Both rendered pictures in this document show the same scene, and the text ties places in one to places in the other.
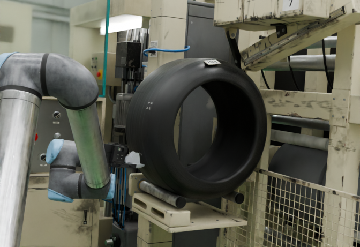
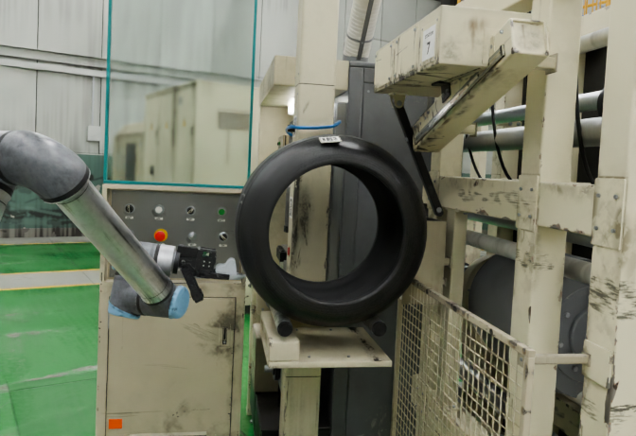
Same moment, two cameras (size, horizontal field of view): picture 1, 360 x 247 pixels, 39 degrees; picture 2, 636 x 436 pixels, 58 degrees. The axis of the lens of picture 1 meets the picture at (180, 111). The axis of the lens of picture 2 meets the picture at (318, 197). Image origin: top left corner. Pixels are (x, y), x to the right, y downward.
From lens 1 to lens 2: 0.78 m
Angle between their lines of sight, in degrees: 20
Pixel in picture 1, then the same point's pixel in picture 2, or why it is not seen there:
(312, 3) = (455, 45)
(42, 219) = (169, 334)
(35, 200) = not seen: hidden behind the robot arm
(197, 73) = (305, 154)
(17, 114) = not seen: outside the picture
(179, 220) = (282, 353)
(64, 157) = not seen: hidden behind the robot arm
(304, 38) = (466, 99)
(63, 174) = (123, 284)
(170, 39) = (311, 113)
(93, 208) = (235, 324)
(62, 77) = (17, 161)
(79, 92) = (44, 180)
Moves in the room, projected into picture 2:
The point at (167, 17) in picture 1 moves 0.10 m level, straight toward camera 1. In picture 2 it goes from (307, 84) to (296, 79)
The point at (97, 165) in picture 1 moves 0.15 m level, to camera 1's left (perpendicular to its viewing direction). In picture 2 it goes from (134, 275) to (86, 269)
